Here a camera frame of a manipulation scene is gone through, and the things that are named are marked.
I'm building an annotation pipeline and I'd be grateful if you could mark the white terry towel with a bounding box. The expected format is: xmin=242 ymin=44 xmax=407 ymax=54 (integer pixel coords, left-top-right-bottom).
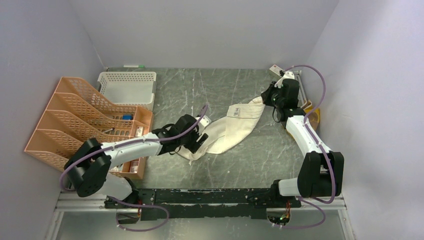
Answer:
xmin=177 ymin=96 xmax=265 ymax=162

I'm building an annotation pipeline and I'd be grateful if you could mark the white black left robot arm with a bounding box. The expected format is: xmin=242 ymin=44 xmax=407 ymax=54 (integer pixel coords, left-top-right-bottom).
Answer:
xmin=62 ymin=114 xmax=211 ymax=208

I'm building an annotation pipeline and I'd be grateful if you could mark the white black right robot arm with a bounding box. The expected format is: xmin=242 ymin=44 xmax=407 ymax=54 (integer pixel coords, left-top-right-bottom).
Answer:
xmin=260 ymin=78 xmax=345 ymax=207

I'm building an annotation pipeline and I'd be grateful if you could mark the yellow grey patterned towel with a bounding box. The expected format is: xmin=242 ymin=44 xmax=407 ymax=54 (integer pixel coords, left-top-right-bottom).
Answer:
xmin=296 ymin=100 xmax=321 ymax=131

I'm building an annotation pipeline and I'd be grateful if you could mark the orange compartment organiser tray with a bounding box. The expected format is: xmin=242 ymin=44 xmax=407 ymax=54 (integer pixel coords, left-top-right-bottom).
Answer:
xmin=109 ymin=106 xmax=153 ymax=180

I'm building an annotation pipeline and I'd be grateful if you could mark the blue item in organiser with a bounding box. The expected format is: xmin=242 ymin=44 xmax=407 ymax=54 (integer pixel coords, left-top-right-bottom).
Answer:
xmin=121 ymin=114 xmax=134 ymax=121

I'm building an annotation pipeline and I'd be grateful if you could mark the white perforated plastic basket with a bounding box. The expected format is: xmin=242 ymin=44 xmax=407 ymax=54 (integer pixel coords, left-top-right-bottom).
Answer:
xmin=97 ymin=71 xmax=157 ymax=111

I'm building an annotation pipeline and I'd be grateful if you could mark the white green marker pen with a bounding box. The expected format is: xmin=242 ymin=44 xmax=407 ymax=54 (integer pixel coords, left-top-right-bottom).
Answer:
xmin=123 ymin=64 xmax=145 ymax=69

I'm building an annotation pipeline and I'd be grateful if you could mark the orange mesh file rack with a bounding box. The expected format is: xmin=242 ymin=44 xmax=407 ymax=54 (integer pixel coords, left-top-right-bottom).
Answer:
xmin=24 ymin=77 xmax=136 ymax=171

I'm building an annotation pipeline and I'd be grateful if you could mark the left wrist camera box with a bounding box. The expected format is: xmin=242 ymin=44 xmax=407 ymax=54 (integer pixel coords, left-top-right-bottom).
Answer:
xmin=195 ymin=115 xmax=212 ymax=128

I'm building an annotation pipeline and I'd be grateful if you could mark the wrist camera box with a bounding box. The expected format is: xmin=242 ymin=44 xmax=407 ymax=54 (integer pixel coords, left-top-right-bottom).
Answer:
xmin=268 ymin=64 xmax=287 ymax=80
xmin=195 ymin=115 xmax=212 ymax=128

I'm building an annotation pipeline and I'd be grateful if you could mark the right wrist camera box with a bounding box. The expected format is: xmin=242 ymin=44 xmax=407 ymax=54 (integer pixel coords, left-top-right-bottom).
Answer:
xmin=268 ymin=64 xmax=287 ymax=80

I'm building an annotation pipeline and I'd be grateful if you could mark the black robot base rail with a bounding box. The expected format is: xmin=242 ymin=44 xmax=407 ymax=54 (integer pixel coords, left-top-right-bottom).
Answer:
xmin=104 ymin=187 xmax=302 ymax=221

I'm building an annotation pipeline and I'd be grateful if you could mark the aluminium frame rail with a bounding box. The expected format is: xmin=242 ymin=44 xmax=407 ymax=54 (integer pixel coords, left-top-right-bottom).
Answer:
xmin=45 ymin=188 xmax=355 ymax=240

